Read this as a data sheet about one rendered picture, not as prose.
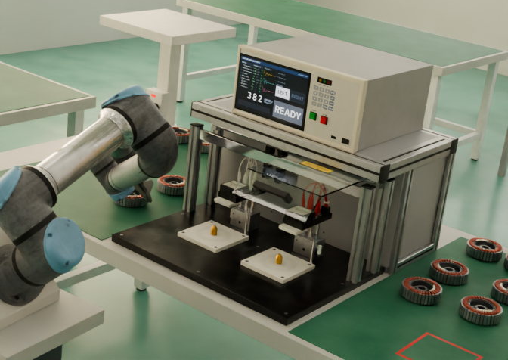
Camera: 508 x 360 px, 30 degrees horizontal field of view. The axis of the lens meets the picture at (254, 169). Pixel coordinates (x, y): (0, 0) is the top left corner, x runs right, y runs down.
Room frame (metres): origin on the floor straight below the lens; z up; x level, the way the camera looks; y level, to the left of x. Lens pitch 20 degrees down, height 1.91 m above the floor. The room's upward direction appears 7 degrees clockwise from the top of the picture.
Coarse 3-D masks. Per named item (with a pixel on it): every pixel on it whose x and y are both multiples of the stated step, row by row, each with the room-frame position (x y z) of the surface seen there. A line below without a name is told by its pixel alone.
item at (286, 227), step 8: (288, 216) 2.46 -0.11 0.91; (312, 216) 2.47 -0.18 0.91; (320, 216) 2.51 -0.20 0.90; (328, 216) 2.53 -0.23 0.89; (288, 224) 2.46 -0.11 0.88; (296, 224) 2.44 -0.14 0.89; (304, 224) 2.44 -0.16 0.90; (312, 224) 2.47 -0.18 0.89; (320, 224) 2.52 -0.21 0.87; (296, 232) 2.42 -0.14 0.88; (304, 232) 2.54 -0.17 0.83
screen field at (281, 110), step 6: (276, 102) 2.62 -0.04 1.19; (282, 102) 2.61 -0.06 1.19; (276, 108) 2.62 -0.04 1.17; (282, 108) 2.61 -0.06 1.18; (288, 108) 2.59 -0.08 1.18; (294, 108) 2.58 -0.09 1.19; (300, 108) 2.57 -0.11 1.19; (276, 114) 2.62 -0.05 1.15; (282, 114) 2.60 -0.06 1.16; (288, 114) 2.59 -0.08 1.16; (294, 114) 2.58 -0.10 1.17; (300, 114) 2.57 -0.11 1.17; (288, 120) 2.59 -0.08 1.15; (294, 120) 2.58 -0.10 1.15; (300, 120) 2.57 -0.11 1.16
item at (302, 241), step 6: (300, 234) 2.53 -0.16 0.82; (306, 234) 2.54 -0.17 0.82; (312, 234) 2.54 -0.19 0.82; (294, 240) 2.53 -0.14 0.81; (300, 240) 2.52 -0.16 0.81; (306, 240) 2.51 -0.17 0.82; (312, 240) 2.51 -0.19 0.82; (318, 240) 2.51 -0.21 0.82; (324, 240) 2.53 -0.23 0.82; (294, 246) 2.53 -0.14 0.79; (300, 246) 2.52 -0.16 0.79; (306, 246) 2.51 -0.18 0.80; (300, 252) 2.52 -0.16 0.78; (306, 252) 2.51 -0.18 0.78
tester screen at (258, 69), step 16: (240, 64) 2.71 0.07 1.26; (256, 64) 2.67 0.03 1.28; (240, 80) 2.70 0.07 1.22; (256, 80) 2.67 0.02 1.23; (272, 80) 2.63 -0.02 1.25; (288, 80) 2.60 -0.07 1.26; (304, 80) 2.57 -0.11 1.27; (240, 96) 2.70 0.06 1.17; (272, 96) 2.63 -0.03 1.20; (256, 112) 2.66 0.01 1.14; (272, 112) 2.62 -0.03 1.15
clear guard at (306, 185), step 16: (272, 160) 2.46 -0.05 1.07; (288, 160) 2.48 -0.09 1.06; (304, 160) 2.49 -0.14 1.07; (256, 176) 2.35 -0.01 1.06; (272, 176) 2.33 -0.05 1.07; (288, 176) 2.35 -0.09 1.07; (304, 176) 2.36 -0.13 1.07; (320, 176) 2.38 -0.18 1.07; (336, 176) 2.39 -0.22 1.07; (352, 176) 2.41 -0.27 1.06; (240, 192) 2.32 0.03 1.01; (256, 192) 2.31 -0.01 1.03; (288, 192) 2.27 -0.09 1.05; (304, 192) 2.26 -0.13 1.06; (320, 192) 2.26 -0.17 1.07; (272, 208) 2.25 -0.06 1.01; (288, 208) 2.24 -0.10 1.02; (304, 208) 2.22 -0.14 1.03
